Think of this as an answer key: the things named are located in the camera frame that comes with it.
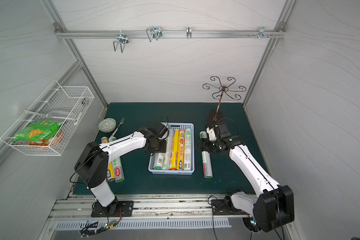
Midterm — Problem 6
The light blue perforated plastic basket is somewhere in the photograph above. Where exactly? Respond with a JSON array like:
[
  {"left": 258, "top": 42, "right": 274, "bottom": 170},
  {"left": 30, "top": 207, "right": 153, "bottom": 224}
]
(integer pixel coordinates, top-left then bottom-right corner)
[{"left": 148, "top": 123, "right": 195, "bottom": 175}]

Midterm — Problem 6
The white green long wrap roll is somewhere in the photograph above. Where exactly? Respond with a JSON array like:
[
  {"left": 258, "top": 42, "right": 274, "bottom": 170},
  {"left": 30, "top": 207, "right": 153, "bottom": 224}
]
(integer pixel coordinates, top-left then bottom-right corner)
[{"left": 184, "top": 129, "right": 192, "bottom": 171}]

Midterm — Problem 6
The short yellow orange wrap roll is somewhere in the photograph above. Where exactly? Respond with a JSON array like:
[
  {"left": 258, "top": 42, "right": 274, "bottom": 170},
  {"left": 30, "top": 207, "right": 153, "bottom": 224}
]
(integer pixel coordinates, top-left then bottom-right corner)
[{"left": 170, "top": 130, "right": 180, "bottom": 170}]

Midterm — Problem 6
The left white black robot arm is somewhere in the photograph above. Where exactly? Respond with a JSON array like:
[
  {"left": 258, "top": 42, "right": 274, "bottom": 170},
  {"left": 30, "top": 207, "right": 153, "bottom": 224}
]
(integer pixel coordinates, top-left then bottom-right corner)
[{"left": 74, "top": 123, "right": 169, "bottom": 208}]

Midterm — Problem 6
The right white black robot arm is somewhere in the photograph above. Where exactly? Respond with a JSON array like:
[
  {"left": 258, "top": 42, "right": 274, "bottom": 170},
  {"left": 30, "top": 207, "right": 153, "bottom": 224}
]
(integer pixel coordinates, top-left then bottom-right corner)
[{"left": 198, "top": 121, "right": 295, "bottom": 233}]

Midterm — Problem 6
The clear plastic item in basket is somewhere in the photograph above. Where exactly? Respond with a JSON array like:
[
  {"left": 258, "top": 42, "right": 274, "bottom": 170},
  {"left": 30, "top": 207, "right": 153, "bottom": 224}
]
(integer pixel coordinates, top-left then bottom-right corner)
[{"left": 24, "top": 110, "right": 82, "bottom": 122}]

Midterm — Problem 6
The bronze jewelry stand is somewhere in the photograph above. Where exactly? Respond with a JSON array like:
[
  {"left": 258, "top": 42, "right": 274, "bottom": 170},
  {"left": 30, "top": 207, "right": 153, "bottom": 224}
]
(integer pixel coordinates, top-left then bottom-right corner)
[{"left": 202, "top": 76, "right": 247, "bottom": 129}]

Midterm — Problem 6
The grey patterned round bowl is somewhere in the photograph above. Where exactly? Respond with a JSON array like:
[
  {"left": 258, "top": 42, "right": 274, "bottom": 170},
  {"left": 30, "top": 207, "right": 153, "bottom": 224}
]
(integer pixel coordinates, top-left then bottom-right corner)
[{"left": 98, "top": 118, "right": 117, "bottom": 133}]

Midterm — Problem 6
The double metal hook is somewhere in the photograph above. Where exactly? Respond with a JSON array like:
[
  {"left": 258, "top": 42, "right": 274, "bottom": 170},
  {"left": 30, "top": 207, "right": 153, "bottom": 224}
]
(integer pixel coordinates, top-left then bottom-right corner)
[
  {"left": 146, "top": 27, "right": 163, "bottom": 42},
  {"left": 113, "top": 32, "right": 129, "bottom": 53}
]

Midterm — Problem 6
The single metal hook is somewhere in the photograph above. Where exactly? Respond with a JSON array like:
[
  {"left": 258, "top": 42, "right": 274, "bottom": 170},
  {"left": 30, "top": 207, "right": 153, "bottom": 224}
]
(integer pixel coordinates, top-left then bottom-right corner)
[{"left": 186, "top": 27, "right": 192, "bottom": 39}]

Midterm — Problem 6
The green snack bag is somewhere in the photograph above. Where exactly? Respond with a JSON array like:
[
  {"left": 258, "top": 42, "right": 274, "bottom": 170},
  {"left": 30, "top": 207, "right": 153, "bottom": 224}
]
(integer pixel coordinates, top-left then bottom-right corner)
[{"left": 13, "top": 120, "right": 64, "bottom": 142}]

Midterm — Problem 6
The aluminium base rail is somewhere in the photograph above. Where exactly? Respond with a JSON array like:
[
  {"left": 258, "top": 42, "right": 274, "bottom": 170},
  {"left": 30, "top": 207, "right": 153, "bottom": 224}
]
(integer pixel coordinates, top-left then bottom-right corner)
[{"left": 47, "top": 193, "right": 295, "bottom": 221}]

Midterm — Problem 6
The white wire wall basket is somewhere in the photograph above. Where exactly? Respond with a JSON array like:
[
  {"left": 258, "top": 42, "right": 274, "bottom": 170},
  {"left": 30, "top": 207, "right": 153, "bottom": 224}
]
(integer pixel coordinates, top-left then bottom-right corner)
[{"left": 0, "top": 81, "right": 95, "bottom": 156}]

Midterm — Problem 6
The small metal hook bracket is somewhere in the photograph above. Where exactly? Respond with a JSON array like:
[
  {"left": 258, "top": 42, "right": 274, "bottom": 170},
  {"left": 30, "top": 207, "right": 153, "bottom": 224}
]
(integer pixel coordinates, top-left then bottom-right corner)
[{"left": 248, "top": 27, "right": 275, "bottom": 39}]

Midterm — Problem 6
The aluminium top rail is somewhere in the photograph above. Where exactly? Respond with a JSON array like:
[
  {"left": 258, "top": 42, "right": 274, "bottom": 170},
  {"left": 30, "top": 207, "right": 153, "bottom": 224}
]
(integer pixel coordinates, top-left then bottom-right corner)
[{"left": 55, "top": 29, "right": 287, "bottom": 40}]

